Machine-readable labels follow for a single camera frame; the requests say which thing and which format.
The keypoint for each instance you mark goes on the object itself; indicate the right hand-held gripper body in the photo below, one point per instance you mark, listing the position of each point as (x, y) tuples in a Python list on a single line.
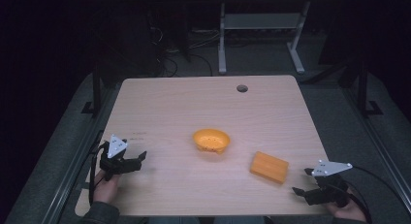
[(329, 168)]

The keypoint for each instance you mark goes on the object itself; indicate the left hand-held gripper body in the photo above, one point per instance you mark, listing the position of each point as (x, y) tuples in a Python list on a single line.
[(113, 146)]

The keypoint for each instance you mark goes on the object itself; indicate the orange rectangular block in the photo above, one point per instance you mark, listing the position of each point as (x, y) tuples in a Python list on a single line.
[(269, 167)]

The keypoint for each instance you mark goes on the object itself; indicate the orange perforated bowl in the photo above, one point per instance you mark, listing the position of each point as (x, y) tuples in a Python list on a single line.
[(211, 140)]

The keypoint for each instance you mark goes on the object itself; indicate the person's left hand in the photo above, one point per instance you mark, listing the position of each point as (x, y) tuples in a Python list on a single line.
[(106, 190)]

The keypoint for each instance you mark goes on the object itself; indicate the person's right hand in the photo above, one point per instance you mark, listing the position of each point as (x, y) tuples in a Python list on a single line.
[(350, 212)]

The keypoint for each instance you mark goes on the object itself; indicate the white metal stand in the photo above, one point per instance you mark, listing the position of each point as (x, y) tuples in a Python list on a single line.
[(263, 21)]

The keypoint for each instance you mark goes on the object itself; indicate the aluminium frame rail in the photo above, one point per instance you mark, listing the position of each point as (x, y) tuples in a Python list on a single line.
[(76, 166), (381, 146)]

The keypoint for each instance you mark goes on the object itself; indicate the black metal upright post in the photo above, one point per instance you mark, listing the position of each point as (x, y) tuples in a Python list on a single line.
[(363, 88), (96, 88)]

